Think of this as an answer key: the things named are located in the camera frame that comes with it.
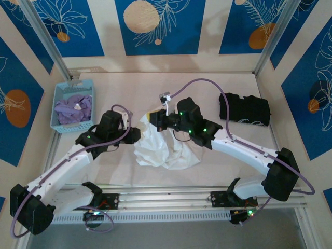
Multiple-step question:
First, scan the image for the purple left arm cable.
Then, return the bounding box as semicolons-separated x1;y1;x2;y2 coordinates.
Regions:
11;104;132;238

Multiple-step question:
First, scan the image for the black folded t-shirt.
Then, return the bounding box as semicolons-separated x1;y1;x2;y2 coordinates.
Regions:
218;92;272;128

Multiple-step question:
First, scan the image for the grey metal corner bracket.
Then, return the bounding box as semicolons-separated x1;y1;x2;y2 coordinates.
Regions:
67;66;104;86

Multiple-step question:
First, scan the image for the aluminium frame post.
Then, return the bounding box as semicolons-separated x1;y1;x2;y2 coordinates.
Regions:
18;0;73;81
253;0;299;76

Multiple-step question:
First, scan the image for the white slotted cable duct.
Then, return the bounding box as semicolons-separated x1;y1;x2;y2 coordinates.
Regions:
31;210;231;225

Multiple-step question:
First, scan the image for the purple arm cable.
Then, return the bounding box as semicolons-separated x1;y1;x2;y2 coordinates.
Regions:
11;104;132;238
170;77;316;226

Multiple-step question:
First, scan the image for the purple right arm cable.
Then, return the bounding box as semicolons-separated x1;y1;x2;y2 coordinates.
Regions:
170;77;316;226

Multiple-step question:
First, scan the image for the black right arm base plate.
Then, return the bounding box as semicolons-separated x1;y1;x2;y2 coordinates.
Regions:
210;190;259;208

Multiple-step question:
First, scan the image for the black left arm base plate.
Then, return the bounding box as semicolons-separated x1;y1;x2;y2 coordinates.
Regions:
72;193;120;211

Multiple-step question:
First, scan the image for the purple crumpled cloth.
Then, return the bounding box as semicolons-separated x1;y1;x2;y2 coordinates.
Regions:
53;94;93;125

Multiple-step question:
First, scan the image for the light blue plastic basket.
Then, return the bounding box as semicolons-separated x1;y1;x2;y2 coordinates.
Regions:
50;79;97;133

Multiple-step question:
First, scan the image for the white t-shirt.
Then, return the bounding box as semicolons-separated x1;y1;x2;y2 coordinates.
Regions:
133;113;203;171

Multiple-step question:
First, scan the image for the small black circuit board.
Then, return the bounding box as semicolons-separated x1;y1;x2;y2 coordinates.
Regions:
82;210;104;223
229;209;257;226

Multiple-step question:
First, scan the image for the aluminium mounting rail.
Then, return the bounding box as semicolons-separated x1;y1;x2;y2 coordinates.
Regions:
22;185;309;215

